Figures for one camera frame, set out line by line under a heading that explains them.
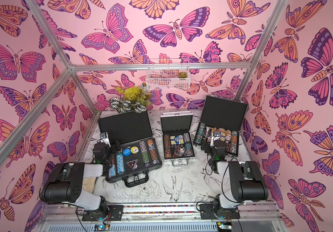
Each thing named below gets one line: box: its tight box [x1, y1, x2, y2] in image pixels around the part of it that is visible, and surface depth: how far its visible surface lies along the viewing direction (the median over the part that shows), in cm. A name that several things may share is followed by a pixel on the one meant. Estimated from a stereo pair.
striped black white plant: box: [109, 94, 147, 114], surface depth 94 cm
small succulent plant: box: [177, 71, 188, 79], surface depth 94 cm
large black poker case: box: [98, 110, 163, 188], surface depth 94 cm
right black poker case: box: [192, 95, 249, 157], surface depth 105 cm
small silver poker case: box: [160, 111, 195, 167], surface depth 97 cm
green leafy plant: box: [115, 82, 153, 106], surface depth 105 cm
